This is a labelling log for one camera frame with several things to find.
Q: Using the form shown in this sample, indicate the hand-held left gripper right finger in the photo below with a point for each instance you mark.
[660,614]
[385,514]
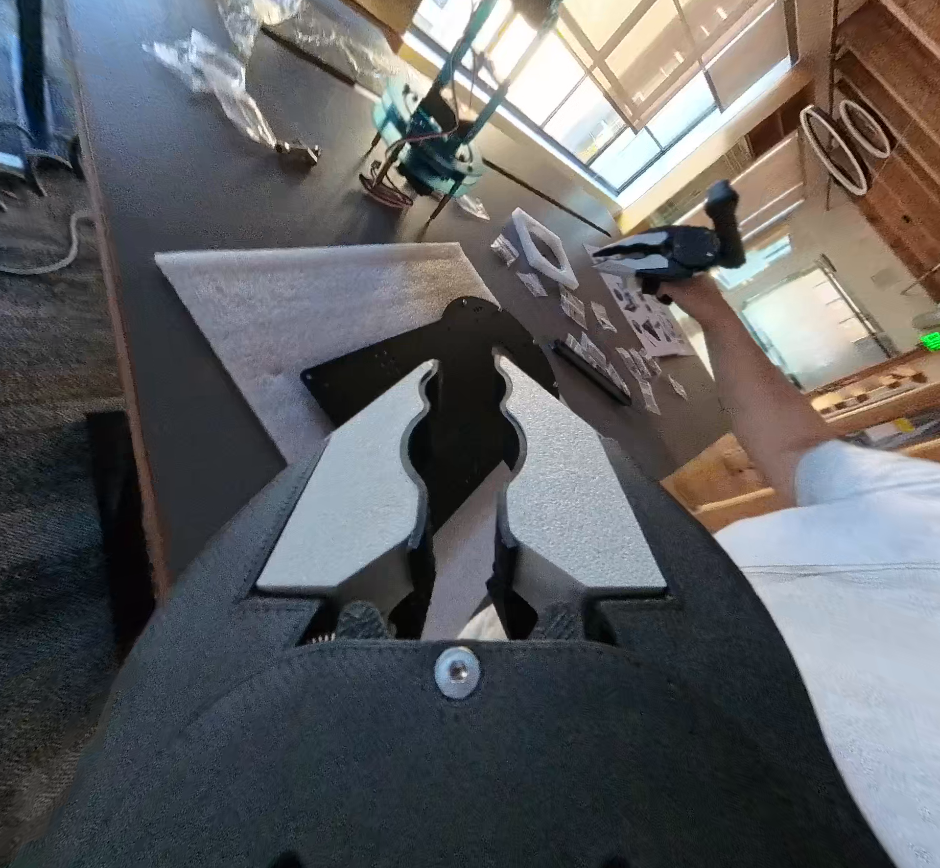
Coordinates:
[580,508]

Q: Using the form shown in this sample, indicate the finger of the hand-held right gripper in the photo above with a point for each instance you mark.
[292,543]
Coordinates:
[635,267]
[639,245]

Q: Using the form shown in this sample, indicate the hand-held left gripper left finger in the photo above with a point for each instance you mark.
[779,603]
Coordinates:
[345,508]

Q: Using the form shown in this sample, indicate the black metal plate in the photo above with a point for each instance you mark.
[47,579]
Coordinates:
[367,380]

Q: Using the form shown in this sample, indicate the teal toy robot arm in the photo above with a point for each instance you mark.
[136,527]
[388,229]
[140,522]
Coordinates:
[433,148]

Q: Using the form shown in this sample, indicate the dark grey desk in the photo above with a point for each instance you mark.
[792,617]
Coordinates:
[183,170]

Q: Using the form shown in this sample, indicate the person's right hand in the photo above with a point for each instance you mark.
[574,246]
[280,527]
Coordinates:
[701,299]

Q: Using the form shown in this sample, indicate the printed instruction sheet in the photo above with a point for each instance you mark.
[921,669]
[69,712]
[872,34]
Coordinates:
[653,324]

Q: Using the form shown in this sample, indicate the small clear screw bags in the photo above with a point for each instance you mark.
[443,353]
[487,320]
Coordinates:
[573,310]

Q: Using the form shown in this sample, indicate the black tube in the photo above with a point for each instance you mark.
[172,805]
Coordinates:
[587,368]

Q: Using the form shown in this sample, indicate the light wooden box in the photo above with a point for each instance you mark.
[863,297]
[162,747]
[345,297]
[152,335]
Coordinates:
[720,479]

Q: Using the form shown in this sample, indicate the large window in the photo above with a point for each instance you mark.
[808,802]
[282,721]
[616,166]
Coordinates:
[624,38]

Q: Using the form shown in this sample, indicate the white foam sheet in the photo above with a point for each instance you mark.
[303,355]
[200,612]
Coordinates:
[294,295]

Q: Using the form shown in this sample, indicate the wooden shelving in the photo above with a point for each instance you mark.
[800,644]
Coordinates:
[866,405]

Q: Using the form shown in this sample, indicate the green exit sign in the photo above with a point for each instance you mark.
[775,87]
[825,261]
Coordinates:
[929,339]

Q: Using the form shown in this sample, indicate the metal T fitting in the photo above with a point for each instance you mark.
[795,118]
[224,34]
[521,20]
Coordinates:
[297,154]

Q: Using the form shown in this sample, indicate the black flat strip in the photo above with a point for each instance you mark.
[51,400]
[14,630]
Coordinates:
[308,54]

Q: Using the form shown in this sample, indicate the clear plastic wrap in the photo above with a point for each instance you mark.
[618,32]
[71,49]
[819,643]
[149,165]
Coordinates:
[294,9]

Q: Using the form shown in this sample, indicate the crumpled clear plastic bag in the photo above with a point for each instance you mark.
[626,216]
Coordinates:
[213,75]

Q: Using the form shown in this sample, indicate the blue jeans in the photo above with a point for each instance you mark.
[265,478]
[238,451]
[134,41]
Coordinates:
[51,75]

